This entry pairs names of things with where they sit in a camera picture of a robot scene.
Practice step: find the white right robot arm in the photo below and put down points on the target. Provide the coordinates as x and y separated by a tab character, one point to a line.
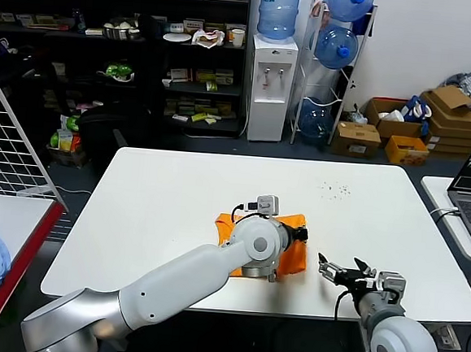
401	348

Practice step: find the yellow cardboard box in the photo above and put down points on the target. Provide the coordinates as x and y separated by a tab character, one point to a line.
406	152

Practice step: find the open brown cardboard box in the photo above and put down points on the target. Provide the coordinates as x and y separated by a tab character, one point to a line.
392	129

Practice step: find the white rounded work table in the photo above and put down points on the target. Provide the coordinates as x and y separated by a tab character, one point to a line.
156	194

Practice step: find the upright blue water jug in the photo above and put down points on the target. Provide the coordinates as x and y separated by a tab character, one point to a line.
278	12

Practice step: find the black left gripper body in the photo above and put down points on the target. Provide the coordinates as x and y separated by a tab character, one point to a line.
299	235

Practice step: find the small tied plastic bag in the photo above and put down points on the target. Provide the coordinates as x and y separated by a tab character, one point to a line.
358	117

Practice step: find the white plate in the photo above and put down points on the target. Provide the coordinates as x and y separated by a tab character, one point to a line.
177	38

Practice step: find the metal bowl with eggs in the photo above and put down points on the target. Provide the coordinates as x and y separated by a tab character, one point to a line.
120	30

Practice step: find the white side table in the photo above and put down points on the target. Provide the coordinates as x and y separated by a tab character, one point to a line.
437	192

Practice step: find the stacked flat cardboard boxes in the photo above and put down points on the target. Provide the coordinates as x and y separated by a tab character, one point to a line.
461	124

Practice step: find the plate of green fruit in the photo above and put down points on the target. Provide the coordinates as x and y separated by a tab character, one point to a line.
119	71

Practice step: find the black shelf unit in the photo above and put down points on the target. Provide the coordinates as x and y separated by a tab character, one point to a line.
152	96

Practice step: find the orange t-shirt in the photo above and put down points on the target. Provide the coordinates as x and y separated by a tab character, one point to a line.
294	258

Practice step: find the black office chair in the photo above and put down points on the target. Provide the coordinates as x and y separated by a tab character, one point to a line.
101	124

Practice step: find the red edged white table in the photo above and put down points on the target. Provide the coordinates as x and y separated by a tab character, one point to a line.
8	215

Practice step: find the basket of snack packets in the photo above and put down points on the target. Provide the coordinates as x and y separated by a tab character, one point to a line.
65	140

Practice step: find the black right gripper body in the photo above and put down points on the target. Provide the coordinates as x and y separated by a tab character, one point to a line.
353	283

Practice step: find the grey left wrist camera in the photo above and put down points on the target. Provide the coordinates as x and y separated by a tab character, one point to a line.
266	205

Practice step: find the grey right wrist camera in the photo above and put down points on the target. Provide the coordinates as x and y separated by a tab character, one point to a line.
392	284

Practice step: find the white red plastic bag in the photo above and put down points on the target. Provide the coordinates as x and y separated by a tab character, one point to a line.
207	39

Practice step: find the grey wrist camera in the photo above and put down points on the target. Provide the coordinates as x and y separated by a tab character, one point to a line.
266	205
392	284

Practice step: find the white water dispenser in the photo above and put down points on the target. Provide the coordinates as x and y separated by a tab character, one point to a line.
270	97

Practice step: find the white paper cup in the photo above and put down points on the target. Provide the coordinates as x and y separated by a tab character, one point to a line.
238	38

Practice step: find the white metal jug rack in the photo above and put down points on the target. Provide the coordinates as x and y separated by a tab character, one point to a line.
304	67

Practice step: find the blue white bag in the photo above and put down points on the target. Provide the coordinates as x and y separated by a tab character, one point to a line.
413	110

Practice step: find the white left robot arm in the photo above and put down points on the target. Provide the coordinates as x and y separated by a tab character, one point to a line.
178	281

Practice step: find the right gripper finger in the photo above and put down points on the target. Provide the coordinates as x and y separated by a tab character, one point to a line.
331	270
367	273

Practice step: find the closed brown cardboard box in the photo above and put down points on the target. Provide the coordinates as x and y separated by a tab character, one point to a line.
356	140

